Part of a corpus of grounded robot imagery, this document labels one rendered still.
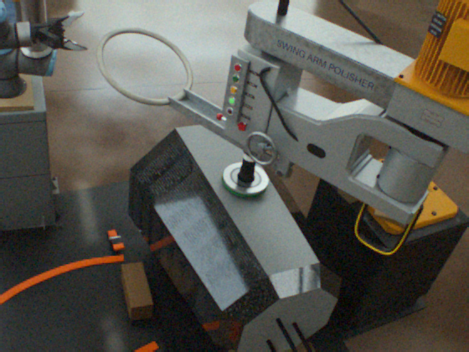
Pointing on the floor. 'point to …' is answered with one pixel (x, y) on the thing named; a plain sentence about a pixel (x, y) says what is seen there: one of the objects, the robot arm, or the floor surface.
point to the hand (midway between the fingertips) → (87, 31)
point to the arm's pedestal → (26, 167)
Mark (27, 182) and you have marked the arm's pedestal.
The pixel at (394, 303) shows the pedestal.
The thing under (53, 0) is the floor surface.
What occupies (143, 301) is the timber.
